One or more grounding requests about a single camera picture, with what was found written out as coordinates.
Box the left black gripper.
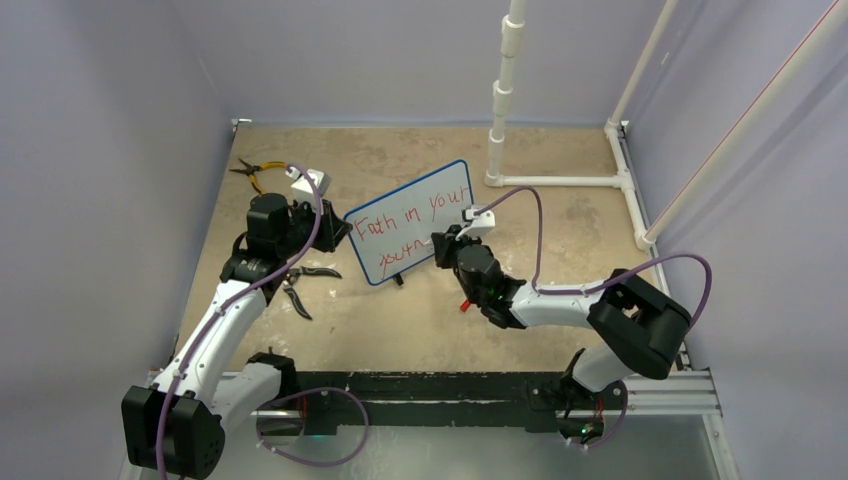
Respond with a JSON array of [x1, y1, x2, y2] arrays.
[[277, 196, 351, 259]]

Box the blue framed whiteboard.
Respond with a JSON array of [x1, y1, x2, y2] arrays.
[[343, 159, 474, 286]]

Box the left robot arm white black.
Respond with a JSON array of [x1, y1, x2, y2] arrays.
[[121, 193, 352, 479]]

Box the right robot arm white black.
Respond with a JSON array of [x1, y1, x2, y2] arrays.
[[431, 225, 695, 407]]

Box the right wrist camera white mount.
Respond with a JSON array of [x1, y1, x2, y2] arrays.
[[457, 205, 496, 239]]

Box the black handled cutters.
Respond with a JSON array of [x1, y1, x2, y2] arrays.
[[281, 266, 343, 321]]

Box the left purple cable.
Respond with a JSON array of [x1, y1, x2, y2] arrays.
[[153, 162, 370, 480]]

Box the purple cable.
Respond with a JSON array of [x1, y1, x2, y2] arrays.
[[471, 186, 714, 452], [153, 162, 370, 480]]

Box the yellow handled pliers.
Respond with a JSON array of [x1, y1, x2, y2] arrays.
[[229, 158, 288, 195]]

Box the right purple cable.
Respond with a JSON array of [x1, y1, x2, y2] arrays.
[[471, 186, 714, 452]]

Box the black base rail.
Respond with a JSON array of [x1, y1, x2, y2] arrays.
[[233, 351, 627, 439]]

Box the white PVC pipe frame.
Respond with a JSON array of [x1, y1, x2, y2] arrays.
[[483, 0, 848, 252]]

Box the aluminium frame rail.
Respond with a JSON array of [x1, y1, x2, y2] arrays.
[[605, 120, 739, 479]]

